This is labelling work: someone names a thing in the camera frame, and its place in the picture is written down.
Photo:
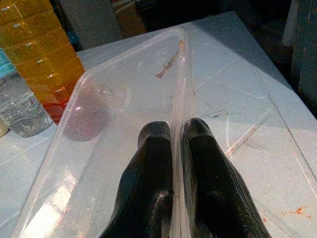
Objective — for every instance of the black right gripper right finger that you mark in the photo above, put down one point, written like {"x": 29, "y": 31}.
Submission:
{"x": 210, "y": 186}

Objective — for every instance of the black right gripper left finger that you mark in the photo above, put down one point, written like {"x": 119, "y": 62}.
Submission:
{"x": 148, "y": 186}

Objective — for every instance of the clear plastic food container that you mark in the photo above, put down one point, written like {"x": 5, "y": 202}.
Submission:
{"x": 123, "y": 86}

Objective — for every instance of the clear plastic container lid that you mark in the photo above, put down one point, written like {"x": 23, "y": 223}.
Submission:
{"x": 247, "y": 99}

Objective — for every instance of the clear plastic water bottle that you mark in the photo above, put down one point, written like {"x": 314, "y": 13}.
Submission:
{"x": 19, "y": 109}

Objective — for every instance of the orange liquid plastic bottle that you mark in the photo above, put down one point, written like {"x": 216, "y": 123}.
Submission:
{"x": 37, "y": 49}

